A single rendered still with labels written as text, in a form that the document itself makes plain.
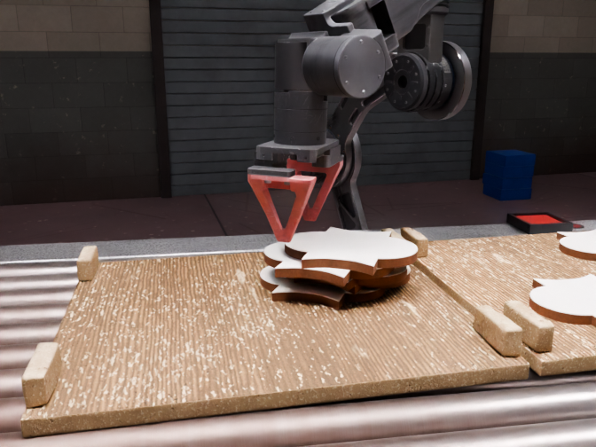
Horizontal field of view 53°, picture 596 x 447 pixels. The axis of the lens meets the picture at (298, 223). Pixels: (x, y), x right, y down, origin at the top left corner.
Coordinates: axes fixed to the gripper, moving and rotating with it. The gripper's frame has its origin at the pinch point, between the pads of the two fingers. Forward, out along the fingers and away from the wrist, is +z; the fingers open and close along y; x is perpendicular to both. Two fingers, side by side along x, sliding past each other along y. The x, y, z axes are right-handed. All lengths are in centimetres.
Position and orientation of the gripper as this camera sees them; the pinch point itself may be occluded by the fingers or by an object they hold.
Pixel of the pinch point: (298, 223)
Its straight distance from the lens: 66.8
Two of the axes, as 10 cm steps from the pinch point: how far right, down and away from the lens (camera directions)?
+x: -9.5, -1.0, 2.9
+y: 3.1, -2.4, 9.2
